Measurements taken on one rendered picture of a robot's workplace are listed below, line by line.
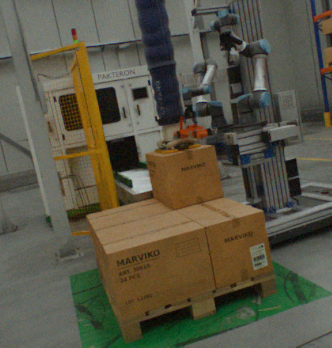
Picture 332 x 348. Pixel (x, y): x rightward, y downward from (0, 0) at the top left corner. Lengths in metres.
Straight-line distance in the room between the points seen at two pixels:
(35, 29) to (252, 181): 9.84
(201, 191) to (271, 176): 0.85
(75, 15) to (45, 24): 0.89
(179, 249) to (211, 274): 0.27
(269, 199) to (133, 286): 1.71
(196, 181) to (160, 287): 0.92
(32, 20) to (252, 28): 9.58
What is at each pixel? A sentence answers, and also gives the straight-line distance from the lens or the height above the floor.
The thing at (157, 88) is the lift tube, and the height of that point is 1.45.
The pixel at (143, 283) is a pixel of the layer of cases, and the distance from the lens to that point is 2.48.
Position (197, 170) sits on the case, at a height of 0.79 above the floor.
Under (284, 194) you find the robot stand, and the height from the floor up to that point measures 0.34.
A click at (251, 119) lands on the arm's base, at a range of 3.38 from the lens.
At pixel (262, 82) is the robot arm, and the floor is 1.33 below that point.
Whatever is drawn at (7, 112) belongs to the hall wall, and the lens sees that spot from 12.26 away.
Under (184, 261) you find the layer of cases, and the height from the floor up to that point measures 0.37.
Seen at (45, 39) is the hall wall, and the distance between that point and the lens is 12.61.
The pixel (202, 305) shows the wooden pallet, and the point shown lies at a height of 0.08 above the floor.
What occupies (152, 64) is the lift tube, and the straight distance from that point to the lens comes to 3.26.
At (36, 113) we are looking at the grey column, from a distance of 4.23.
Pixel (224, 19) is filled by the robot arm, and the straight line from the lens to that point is 3.12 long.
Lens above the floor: 1.25
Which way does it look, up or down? 8 degrees down
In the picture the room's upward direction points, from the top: 11 degrees counter-clockwise
